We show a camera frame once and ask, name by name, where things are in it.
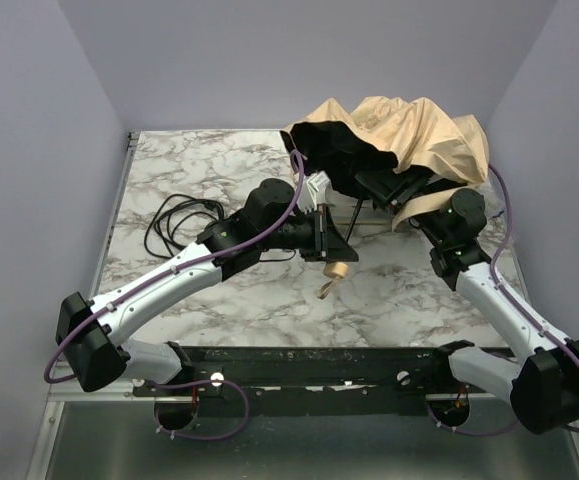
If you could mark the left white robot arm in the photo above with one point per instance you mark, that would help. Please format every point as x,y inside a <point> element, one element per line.
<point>96,336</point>

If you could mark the beige umbrella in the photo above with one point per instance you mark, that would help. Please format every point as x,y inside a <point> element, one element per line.
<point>384,133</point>

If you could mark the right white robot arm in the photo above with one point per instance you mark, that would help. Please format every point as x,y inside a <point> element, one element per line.
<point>542,383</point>

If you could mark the beige umbrella case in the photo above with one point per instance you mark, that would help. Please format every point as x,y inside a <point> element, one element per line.
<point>341,206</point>

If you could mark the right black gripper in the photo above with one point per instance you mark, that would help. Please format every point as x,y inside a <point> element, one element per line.
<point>395,190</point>

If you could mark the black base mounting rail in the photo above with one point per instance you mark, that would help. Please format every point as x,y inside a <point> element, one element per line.
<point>283,382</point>

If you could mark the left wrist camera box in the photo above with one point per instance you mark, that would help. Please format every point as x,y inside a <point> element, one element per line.
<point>314,191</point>

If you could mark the clear plastic screw box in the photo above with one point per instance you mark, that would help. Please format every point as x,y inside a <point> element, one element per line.
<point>494,204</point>

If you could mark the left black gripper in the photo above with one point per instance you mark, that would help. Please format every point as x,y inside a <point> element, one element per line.
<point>319,234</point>

